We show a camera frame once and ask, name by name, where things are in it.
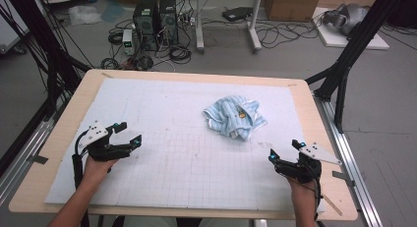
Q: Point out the thin wooden stick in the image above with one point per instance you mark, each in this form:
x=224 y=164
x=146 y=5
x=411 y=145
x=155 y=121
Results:
x=331 y=204

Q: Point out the black metal frame post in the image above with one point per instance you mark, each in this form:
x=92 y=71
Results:
x=49 y=50
x=354 y=40

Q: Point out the clear plastic bag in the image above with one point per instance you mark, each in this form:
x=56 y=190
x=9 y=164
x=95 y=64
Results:
x=83 y=14

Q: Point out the white floor board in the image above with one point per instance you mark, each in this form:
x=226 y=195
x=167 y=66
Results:
x=334 y=40

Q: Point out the white grid mat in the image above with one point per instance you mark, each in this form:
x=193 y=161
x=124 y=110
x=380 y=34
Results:
x=183 y=161

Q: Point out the brown cardboard box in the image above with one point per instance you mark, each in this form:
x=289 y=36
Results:
x=291 y=6

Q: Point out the grey headset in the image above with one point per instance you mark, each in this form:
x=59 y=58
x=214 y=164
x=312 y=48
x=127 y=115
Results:
x=347 y=19

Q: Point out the flat black device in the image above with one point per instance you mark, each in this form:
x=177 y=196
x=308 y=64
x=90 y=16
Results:
x=236 y=13

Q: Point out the slim black computer tower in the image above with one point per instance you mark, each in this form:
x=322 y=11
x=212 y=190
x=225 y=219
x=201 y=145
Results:
x=168 y=20

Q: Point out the white power supply box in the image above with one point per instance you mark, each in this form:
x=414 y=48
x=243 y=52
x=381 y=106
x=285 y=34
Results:
x=128 y=42

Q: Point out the person's left hand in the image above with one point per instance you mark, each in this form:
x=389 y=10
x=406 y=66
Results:
x=96 y=173

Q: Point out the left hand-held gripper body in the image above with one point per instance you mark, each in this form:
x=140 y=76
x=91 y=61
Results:
x=98 y=151

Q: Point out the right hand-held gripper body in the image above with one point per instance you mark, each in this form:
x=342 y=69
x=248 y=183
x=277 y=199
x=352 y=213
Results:
x=305 y=171

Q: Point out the light blue striped towel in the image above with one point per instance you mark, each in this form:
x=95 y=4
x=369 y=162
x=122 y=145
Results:
x=232 y=117

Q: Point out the large black computer tower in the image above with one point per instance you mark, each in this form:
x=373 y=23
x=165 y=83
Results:
x=146 y=22

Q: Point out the white metal stand leg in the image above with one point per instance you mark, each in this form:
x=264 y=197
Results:
x=254 y=27
x=199 y=24

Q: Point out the black tape strip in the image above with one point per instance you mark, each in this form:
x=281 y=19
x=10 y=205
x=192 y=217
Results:
x=37 y=159
x=342 y=178

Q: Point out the aluminium rail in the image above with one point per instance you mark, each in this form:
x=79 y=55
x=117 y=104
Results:
x=350 y=168
x=23 y=161

